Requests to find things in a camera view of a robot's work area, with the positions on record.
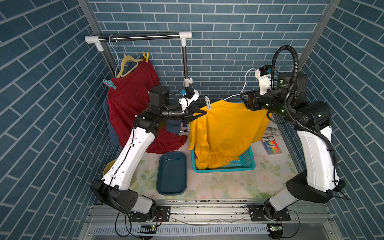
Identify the red t-shirt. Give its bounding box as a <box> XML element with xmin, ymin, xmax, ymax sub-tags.
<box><xmin>106</xmin><ymin>60</ymin><xmax>188</xmax><ymax>154</ymax></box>

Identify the white wire hanger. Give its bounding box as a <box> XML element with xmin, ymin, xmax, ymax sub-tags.
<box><xmin>224</xmin><ymin>68</ymin><xmax>256</xmax><ymax>101</ymax></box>

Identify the yellow plastic hanger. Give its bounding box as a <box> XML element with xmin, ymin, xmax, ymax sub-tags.
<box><xmin>117</xmin><ymin>55</ymin><xmax>143</xmax><ymax>78</ymax></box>

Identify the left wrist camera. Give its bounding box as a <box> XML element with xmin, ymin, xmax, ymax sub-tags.
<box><xmin>179</xmin><ymin>87</ymin><xmax>200</xmax><ymax>112</ymax></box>

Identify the metal clothes rack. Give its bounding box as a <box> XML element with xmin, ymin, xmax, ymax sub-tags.
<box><xmin>85</xmin><ymin>31</ymin><xmax>193</xmax><ymax>87</ymax></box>

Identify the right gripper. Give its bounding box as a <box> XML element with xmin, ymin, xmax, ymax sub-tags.
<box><xmin>238</xmin><ymin>91</ymin><xmax>287</xmax><ymax>121</ymax></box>

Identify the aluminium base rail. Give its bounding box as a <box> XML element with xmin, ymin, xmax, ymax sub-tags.
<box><xmin>79</xmin><ymin>200</ymin><xmax>342</xmax><ymax>240</ymax></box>

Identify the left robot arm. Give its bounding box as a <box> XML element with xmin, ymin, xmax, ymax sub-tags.
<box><xmin>90</xmin><ymin>86</ymin><xmax>207</xmax><ymax>221</ymax></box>

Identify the yellow t-shirt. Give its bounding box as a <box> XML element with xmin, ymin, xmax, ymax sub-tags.
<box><xmin>189</xmin><ymin>100</ymin><xmax>270</xmax><ymax>170</ymax></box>

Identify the grey clothespin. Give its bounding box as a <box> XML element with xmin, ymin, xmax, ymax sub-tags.
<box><xmin>204</xmin><ymin>96</ymin><xmax>212</xmax><ymax>110</ymax></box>

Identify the yellow clothespin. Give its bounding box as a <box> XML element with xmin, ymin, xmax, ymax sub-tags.
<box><xmin>143</xmin><ymin>51</ymin><xmax>150</xmax><ymax>63</ymax></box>

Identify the yellow bowl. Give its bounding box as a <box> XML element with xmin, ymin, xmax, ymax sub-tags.
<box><xmin>103</xmin><ymin>160</ymin><xmax>116</xmax><ymax>175</ymax></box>

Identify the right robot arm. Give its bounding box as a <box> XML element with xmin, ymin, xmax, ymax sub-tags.
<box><xmin>240</xmin><ymin>45</ymin><xmax>346</xmax><ymax>221</ymax></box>

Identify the light blue wire hanger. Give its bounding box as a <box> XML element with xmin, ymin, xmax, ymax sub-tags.
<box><xmin>108</xmin><ymin>34</ymin><xmax>122</xmax><ymax>78</ymax></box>

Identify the dark teal tray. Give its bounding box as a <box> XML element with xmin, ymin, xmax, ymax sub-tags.
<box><xmin>156</xmin><ymin>152</ymin><xmax>188</xmax><ymax>196</ymax></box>

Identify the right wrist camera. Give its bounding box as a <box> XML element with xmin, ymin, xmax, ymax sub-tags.
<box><xmin>255</xmin><ymin>65</ymin><xmax>272</xmax><ymax>95</ymax></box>

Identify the rainbow marker pack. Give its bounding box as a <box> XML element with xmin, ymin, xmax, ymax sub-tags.
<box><xmin>262</xmin><ymin>136</ymin><xmax>282</xmax><ymax>156</ymax></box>

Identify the teal plastic basket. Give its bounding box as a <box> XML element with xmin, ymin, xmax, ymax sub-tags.
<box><xmin>191</xmin><ymin>147</ymin><xmax>256</xmax><ymax>173</ymax></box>

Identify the blue grey t-shirt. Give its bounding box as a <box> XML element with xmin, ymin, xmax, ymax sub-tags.
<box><xmin>103</xmin><ymin>98</ymin><xmax>120</xmax><ymax>147</ymax></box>

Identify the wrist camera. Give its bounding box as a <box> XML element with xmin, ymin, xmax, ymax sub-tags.
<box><xmin>255</xmin><ymin>65</ymin><xmax>272</xmax><ymax>95</ymax></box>
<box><xmin>179</xmin><ymin>87</ymin><xmax>200</xmax><ymax>112</ymax></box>

